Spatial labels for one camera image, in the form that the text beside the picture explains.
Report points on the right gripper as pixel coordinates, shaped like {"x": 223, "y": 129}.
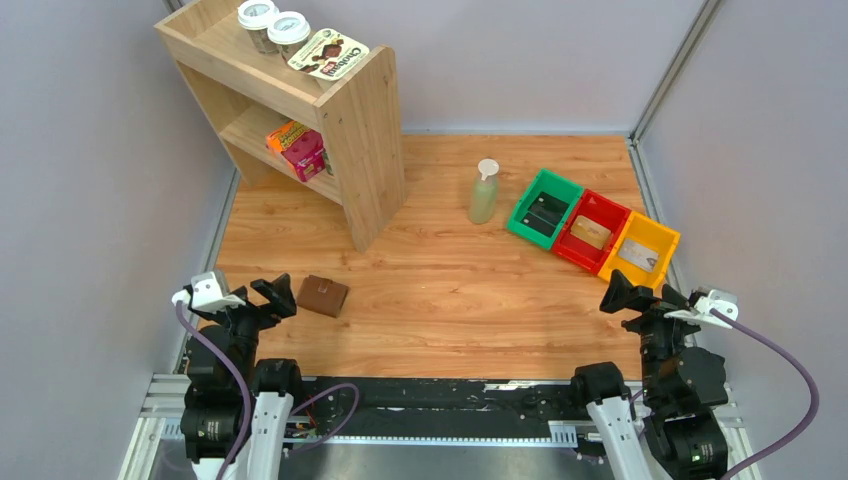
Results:
{"x": 648, "y": 307}

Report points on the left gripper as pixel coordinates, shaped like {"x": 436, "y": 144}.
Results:
{"x": 255, "y": 305}

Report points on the brown leather card holder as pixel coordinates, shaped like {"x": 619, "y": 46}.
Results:
{"x": 322, "y": 295}

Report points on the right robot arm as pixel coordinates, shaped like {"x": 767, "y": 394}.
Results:
{"x": 681, "y": 386}

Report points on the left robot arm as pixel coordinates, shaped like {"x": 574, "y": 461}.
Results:
{"x": 236, "y": 405}

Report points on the silver card in yellow bin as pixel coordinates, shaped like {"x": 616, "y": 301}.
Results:
{"x": 638, "y": 255}

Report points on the gold card in red bin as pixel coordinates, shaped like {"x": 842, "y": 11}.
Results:
{"x": 590, "y": 232}

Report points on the black card in green bin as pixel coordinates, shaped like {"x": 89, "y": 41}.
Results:
{"x": 544, "y": 214}

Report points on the yellow plastic bin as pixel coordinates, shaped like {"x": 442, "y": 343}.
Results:
{"x": 650, "y": 233}

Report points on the red plastic bin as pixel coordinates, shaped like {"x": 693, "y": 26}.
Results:
{"x": 604, "y": 211}

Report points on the green plastic bin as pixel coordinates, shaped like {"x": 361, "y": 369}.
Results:
{"x": 556, "y": 186}

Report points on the pink snack box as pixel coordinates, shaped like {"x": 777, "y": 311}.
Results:
{"x": 306, "y": 156}

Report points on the orange snack box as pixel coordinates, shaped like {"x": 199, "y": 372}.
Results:
{"x": 284, "y": 137}

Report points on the wooden shelf unit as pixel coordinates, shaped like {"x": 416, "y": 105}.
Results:
{"x": 245, "y": 95}

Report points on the green soap bottle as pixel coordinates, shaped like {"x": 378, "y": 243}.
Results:
{"x": 484, "y": 191}

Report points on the Chobani yogurt package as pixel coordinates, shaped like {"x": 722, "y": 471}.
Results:
{"x": 328, "y": 55}

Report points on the white lidded cup right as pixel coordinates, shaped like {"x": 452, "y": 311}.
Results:
{"x": 289, "y": 31}

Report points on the white lidded cup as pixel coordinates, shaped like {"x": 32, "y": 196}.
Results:
{"x": 289, "y": 31}
{"x": 255, "y": 16}

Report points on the white lidded cup left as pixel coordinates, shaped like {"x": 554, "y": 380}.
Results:
{"x": 255, "y": 16}

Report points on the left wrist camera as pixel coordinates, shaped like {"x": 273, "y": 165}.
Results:
{"x": 203, "y": 293}

